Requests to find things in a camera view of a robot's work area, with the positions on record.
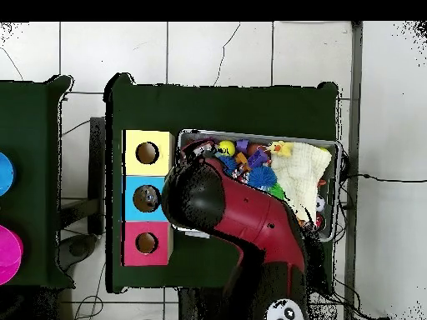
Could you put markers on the dark green table cloth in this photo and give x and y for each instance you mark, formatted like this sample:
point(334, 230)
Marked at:
point(217, 106)
point(30, 150)

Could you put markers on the cream waffle cloth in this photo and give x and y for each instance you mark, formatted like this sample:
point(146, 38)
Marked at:
point(300, 173)

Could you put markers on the clear mesh bin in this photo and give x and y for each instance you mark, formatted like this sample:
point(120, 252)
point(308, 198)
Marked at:
point(330, 226)

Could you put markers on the yellow plush duck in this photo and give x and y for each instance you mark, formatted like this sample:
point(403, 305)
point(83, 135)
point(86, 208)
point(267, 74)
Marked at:
point(282, 149)

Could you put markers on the small toy soccer ball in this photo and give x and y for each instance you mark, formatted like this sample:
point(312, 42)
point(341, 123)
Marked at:
point(320, 204)

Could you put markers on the yellow smooth ball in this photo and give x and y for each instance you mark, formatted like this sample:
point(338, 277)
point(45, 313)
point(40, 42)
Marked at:
point(227, 148)

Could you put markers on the green rubber koosh ball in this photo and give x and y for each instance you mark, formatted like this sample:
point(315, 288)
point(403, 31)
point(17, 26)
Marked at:
point(277, 191)

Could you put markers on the blue round disc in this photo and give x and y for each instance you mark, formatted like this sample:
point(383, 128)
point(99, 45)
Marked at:
point(5, 174)

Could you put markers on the blue rubber koosh ball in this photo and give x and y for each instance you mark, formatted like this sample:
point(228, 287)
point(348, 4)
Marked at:
point(262, 176)
point(230, 163)

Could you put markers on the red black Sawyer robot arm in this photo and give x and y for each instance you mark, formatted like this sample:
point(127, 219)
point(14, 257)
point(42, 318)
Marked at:
point(253, 220)

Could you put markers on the purple plastic building block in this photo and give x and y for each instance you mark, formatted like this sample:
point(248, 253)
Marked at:
point(257, 158)

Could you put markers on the magenta round disc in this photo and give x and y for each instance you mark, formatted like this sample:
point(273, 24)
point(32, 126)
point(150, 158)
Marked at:
point(8, 255)

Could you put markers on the wooden box with three holes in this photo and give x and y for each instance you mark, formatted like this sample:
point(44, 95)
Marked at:
point(148, 166)

